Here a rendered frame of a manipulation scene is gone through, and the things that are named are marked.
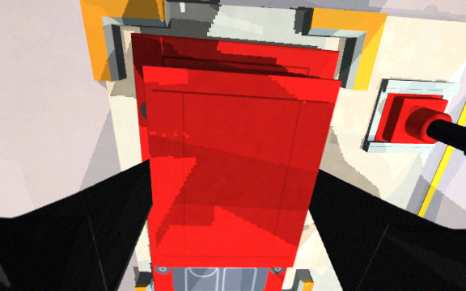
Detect red joystick with black handle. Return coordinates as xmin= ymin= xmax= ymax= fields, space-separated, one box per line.
xmin=374 ymin=93 xmax=466 ymax=156

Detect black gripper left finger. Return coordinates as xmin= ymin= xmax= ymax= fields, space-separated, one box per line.
xmin=0 ymin=159 xmax=153 ymax=291

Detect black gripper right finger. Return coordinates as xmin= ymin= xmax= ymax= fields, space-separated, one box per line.
xmin=309 ymin=169 xmax=466 ymax=291

